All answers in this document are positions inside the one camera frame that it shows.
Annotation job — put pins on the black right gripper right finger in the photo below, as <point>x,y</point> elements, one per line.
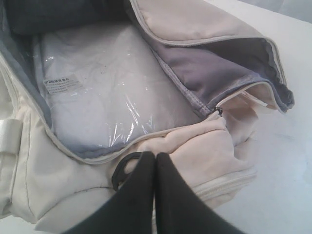
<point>178,209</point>

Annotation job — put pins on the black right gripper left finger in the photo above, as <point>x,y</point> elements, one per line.
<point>130,209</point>

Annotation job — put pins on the cream fabric duffel bag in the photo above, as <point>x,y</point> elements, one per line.
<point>227,71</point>

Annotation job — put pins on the clear plastic wrapped white package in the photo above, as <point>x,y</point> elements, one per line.
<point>104,87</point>

